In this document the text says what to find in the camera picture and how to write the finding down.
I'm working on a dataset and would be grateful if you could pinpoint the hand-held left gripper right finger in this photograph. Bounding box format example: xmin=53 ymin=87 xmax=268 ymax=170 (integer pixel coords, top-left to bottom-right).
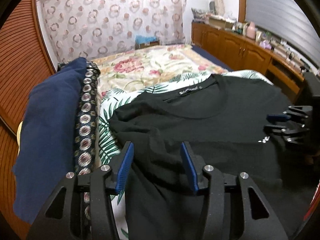
xmin=180 ymin=141 xmax=290 ymax=240

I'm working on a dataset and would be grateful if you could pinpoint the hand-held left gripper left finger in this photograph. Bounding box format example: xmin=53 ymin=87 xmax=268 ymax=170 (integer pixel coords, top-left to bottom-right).
xmin=26 ymin=141 xmax=135 ymax=240

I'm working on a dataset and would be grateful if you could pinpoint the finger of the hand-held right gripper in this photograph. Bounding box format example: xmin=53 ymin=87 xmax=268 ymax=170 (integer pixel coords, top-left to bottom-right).
xmin=264 ymin=124 xmax=311 ymax=145
xmin=266 ymin=105 xmax=313 ymax=126

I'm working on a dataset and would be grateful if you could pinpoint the black t-shirt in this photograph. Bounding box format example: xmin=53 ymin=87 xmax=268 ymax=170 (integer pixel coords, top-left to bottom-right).
xmin=109 ymin=74 xmax=318 ymax=240

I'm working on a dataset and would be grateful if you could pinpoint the leaf-print bed sheet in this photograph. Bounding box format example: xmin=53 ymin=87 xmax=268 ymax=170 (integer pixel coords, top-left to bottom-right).
xmin=96 ymin=70 xmax=274 ymax=240

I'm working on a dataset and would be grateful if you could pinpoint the dark circle-patterned cloth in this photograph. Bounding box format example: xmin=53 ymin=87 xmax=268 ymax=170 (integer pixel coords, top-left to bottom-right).
xmin=57 ymin=61 xmax=102 ymax=240

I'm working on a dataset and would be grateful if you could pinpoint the navy blue cloth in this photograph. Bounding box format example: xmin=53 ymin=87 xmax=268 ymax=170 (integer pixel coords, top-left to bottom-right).
xmin=12 ymin=57 xmax=88 ymax=224

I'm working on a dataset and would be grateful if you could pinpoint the red white printed cloth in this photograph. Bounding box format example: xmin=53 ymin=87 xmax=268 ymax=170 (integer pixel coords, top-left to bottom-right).
xmin=304 ymin=180 xmax=320 ymax=227

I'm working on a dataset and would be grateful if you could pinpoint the wooden cabinet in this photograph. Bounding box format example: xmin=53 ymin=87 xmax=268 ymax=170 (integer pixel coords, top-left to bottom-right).
xmin=191 ymin=21 xmax=308 ymax=103

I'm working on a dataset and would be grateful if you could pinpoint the navy mattress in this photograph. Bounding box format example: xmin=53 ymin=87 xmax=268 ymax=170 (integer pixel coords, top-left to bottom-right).
xmin=191 ymin=45 xmax=235 ymax=72

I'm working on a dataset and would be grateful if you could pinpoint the pink jug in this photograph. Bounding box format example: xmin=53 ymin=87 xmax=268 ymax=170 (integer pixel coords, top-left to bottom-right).
xmin=246 ymin=21 xmax=256 ymax=38

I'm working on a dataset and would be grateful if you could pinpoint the open cardboard box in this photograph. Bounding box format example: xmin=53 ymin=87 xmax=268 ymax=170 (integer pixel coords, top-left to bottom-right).
xmin=209 ymin=16 xmax=234 ymax=29

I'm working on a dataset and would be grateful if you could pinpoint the floral blanket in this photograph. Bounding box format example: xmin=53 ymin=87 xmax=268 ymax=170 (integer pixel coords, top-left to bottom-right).
xmin=90 ymin=44 xmax=229 ymax=98

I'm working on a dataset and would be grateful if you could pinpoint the yellow cloth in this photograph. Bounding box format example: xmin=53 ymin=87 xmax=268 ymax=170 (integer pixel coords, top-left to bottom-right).
xmin=16 ymin=121 xmax=24 ymax=145

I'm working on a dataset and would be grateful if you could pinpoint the floral fabric bag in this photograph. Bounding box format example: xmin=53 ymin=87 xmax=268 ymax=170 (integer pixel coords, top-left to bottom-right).
xmin=191 ymin=7 xmax=210 ymax=23

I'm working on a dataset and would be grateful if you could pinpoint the cardboard box with blue cloth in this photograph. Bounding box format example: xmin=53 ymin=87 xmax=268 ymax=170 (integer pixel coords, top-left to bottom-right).
xmin=135 ymin=35 xmax=160 ymax=50

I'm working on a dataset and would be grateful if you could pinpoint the wooden louvred door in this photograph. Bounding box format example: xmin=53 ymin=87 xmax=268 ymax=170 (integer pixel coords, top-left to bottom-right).
xmin=0 ymin=0 xmax=57 ymax=233

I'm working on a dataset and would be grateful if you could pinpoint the circle-patterned sheer curtain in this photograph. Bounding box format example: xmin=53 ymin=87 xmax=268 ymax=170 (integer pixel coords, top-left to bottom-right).
xmin=36 ymin=0 xmax=188 ymax=64

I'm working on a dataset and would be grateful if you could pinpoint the wooden window frame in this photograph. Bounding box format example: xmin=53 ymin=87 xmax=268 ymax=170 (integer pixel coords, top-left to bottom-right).
xmin=237 ymin=0 xmax=247 ymax=23

